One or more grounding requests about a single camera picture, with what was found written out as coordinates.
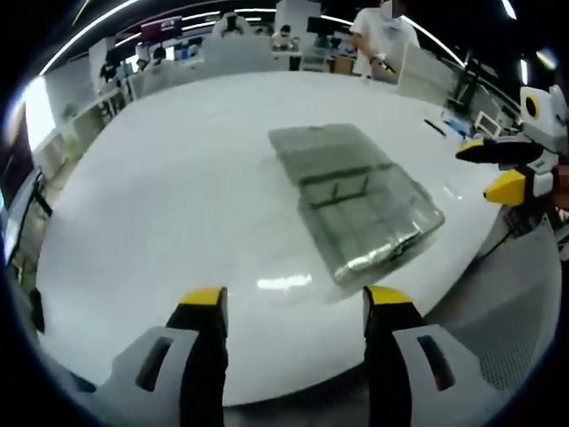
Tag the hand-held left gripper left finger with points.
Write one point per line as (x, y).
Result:
(129, 378)

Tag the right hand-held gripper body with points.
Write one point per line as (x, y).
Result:
(551, 120)

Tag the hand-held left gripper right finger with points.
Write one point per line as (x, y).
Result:
(413, 378)

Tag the clear plastic guide fixture box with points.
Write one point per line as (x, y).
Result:
(355, 204)

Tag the black pen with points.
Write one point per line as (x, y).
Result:
(435, 128)

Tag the dark metal rack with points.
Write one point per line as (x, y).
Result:
(462, 89)

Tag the white mesh office chair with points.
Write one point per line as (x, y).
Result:
(511, 311)

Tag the white open frame box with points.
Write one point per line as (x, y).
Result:
(486, 122)

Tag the purple wall screen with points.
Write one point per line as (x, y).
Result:
(161, 27)

